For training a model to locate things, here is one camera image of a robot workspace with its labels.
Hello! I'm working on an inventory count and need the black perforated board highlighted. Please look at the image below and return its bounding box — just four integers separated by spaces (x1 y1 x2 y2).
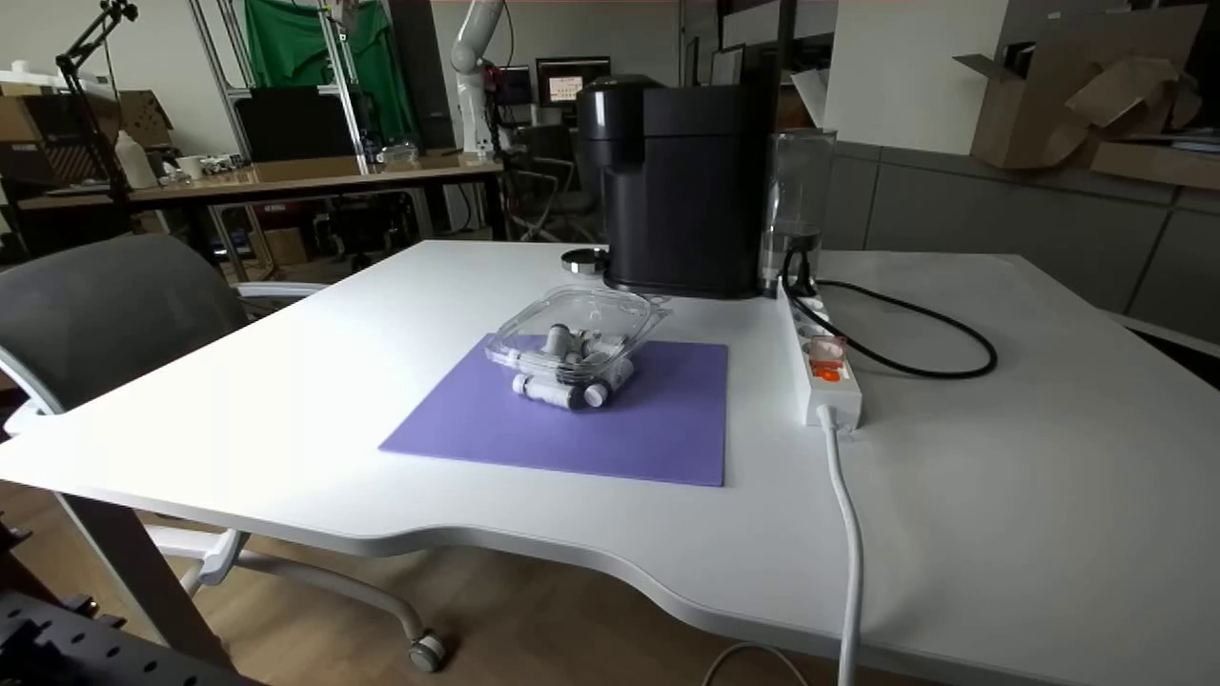
0 586 259 686

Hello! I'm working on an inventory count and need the purple mat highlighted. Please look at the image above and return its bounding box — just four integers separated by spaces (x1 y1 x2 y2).
379 330 737 491

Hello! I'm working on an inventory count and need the white power strip cable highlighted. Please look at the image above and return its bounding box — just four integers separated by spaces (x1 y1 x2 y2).
816 403 871 686

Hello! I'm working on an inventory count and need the clear water tank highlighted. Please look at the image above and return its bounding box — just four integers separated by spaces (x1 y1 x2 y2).
757 127 832 289

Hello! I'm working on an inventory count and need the black power cable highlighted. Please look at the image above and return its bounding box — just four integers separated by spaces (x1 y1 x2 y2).
775 234 1001 385

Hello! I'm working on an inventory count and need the round silver drip tray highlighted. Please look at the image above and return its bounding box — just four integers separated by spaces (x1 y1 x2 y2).
560 244 614 277

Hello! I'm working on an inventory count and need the black coffee machine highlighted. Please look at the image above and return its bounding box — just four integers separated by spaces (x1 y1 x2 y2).
577 71 780 306

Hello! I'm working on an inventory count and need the small computer monitor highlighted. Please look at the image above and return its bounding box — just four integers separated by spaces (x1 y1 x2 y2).
530 54 614 114

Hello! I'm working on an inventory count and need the clear plastic container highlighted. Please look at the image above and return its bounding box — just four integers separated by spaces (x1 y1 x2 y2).
483 283 674 385

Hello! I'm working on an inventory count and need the grey cabinet row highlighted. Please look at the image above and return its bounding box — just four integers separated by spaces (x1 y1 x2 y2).
775 132 1220 344

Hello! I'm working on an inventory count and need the white vial with dark cap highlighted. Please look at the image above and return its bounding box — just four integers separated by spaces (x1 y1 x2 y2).
507 372 614 416

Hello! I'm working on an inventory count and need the brown cardboard box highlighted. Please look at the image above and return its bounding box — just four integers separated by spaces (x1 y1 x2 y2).
953 4 1212 179

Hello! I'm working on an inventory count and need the wooden desk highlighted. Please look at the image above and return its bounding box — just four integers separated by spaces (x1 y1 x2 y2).
15 149 507 219

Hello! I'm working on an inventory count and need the green cloth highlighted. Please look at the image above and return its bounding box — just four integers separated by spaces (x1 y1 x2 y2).
243 0 418 146

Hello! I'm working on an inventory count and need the metal table leg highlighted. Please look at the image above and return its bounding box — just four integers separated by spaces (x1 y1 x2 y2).
55 491 240 670

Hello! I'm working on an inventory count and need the white power strip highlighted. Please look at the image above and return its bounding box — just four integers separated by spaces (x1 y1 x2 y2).
775 277 871 436

